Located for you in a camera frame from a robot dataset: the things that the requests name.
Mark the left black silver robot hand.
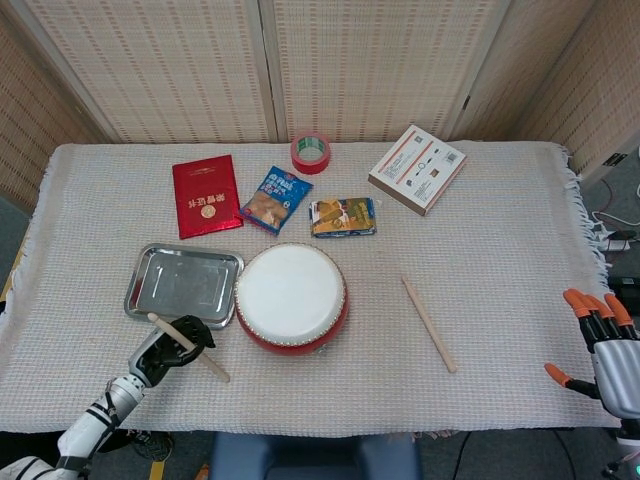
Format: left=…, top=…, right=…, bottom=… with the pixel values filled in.
left=128, top=314, right=217, bottom=389

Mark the yellow blue biscuit packet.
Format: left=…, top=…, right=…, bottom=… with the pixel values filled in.
left=307, top=196, right=382, bottom=240

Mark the wooden drumstick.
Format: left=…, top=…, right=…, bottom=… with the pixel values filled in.
left=146, top=312, right=232, bottom=384
left=401, top=277, right=458, bottom=374

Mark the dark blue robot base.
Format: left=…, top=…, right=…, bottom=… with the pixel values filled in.
left=209, top=430, right=424, bottom=480

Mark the red tape roll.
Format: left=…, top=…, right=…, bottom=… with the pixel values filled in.
left=290, top=132, right=332, bottom=176

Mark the red drum with white head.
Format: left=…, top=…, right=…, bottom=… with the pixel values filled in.
left=233, top=242, right=349, bottom=357

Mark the black box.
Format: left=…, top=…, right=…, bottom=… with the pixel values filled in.
left=607, top=274, right=640, bottom=301

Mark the blue snack packet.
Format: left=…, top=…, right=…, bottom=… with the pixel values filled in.
left=238, top=165, right=315, bottom=237

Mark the black sneaker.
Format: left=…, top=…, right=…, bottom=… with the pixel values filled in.
left=130, top=430, right=174, bottom=464

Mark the white woven tablecloth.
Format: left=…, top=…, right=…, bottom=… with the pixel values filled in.
left=0, top=141, right=626, bottom=435

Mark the red certificate booklet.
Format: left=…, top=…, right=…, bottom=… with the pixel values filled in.
left=171, top=154, right=245, bottom=241

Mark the stainless steel tray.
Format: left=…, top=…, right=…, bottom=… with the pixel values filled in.
left=123, top=242, right=246, bottom=332

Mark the white orange cardboard box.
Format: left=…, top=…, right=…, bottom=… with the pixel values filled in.
left=367, top=124, right=468, bottom=217

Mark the right orange-tipped silver robot hand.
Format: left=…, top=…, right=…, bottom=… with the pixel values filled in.
left=543, top=288, right=640, bottom=419

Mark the bamboo folding screen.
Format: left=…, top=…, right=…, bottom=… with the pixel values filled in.
left=0, top=0, right=640, bottom=211

